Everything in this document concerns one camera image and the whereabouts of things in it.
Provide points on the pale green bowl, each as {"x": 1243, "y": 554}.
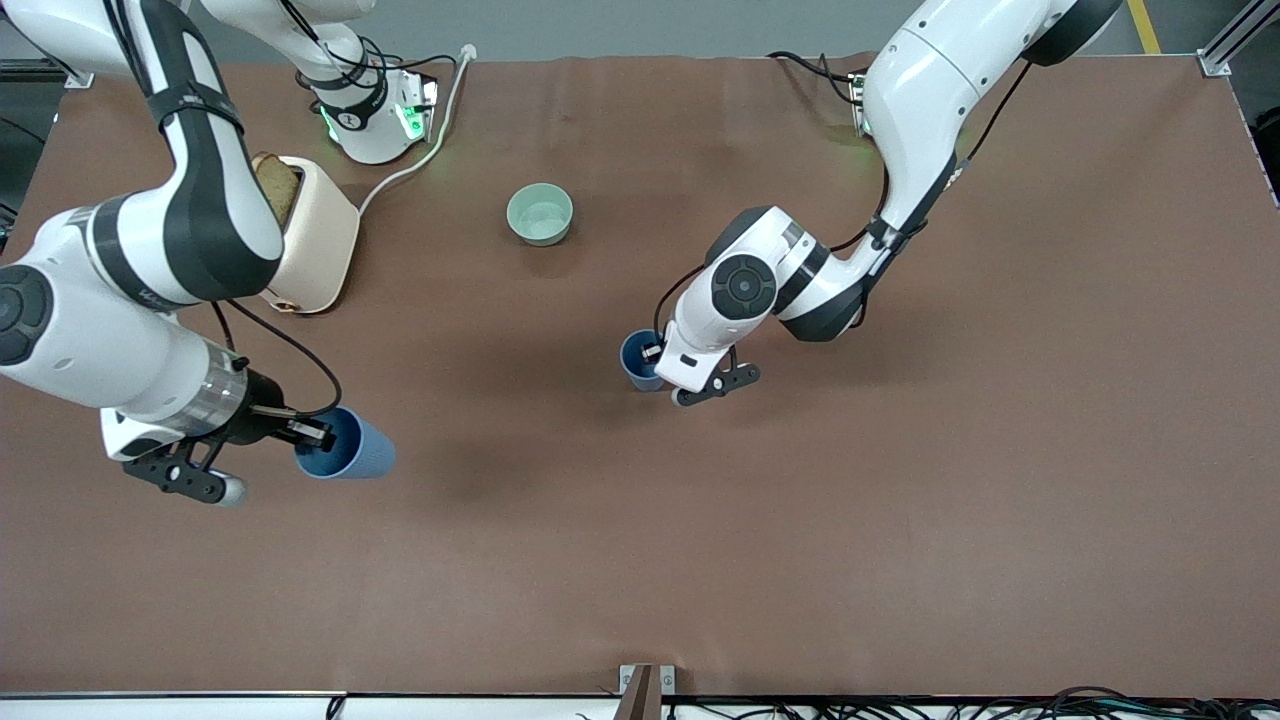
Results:
{"x": 540, "y": 215}

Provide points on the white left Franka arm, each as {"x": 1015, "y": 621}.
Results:
{"x": 930, "y": 90}

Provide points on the white two-slot toaster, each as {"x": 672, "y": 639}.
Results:
{"x": 320, "y": 240}

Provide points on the brown table cover mat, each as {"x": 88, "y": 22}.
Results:
{"x": 900, "y": 500}

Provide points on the blue plastic cup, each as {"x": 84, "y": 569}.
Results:
{"x": 362, "y": 455}
{"x": 634, "y": 365}

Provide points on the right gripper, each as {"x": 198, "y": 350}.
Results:
{"x": 264, "y": 409}

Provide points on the metal table edge bracket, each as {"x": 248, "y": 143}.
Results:
{"x": 646, "y": 690}

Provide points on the aluminium frame profile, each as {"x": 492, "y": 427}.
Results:
{"x": 1235, "y": 35}

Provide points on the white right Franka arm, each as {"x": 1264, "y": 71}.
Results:
{"x": 90, "y": 350}

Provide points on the brown toast slice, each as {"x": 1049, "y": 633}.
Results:
{"x": 277, "y": 185}

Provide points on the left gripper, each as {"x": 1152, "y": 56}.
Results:
{"x": 652, "y": 352}

